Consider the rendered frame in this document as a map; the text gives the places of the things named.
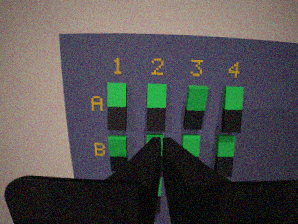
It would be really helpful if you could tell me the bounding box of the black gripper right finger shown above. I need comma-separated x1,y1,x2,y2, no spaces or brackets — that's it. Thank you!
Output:
162,137,298,224

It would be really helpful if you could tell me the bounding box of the blue-grey switch panel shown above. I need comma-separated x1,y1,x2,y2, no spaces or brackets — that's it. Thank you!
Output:
59,33,298,182

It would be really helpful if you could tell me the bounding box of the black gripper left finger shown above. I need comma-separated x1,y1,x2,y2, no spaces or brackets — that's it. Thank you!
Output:
4,137,162,224

